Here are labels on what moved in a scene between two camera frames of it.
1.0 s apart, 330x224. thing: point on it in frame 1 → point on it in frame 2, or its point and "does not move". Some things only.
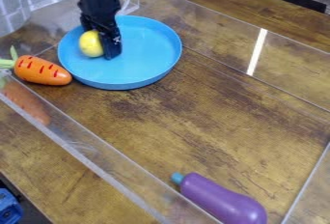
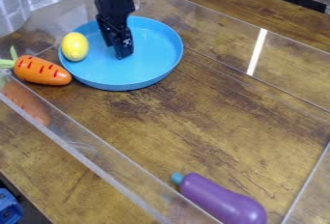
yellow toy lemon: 91,43 → 75,45
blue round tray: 151,52 does not move
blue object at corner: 12,212 does not move
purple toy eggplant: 233,207 does not move
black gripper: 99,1 → 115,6
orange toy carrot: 36,70 does not move
